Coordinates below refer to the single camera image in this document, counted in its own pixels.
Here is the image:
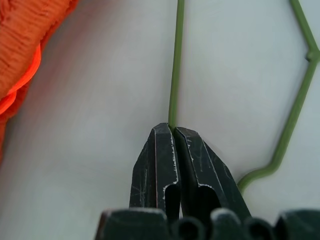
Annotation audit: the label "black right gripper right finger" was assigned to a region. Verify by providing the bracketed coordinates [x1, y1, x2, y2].
[174, 126, 252, 219]

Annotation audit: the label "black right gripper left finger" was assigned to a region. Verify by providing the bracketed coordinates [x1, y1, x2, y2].
[129, 122, 182, 221]

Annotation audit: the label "green wire hanger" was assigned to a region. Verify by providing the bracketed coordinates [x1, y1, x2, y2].
[167, 0, 320, 196]

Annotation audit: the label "orange shorts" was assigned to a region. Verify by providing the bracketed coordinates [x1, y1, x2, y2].
[0, 0, 80, 162]

